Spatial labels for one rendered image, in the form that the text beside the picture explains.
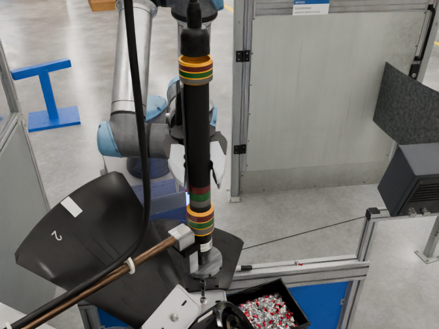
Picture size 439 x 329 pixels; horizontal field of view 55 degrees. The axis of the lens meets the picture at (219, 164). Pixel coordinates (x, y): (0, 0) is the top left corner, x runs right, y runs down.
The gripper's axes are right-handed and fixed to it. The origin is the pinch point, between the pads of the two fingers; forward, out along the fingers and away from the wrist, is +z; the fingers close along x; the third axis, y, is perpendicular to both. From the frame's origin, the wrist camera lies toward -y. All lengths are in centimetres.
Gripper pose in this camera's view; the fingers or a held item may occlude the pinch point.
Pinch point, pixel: (199, 173)
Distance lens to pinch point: 58.9
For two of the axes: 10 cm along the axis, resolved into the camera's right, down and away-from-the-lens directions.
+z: 1.3, 5.5, -8.3
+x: -9.9, 0.7, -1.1
